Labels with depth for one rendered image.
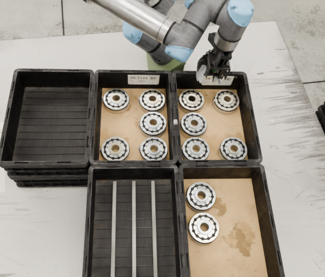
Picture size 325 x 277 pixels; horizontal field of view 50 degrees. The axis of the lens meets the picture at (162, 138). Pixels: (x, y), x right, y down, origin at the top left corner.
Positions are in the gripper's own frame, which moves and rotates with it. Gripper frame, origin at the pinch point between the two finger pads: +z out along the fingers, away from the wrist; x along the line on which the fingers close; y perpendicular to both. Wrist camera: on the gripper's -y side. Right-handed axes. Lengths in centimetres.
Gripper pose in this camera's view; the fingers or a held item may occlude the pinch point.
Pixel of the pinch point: (206, 77)
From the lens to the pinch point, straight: 131.7
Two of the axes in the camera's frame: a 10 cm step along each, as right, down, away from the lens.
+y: 0.4, 8.8, -4.7
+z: -1.8, 4.7, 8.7
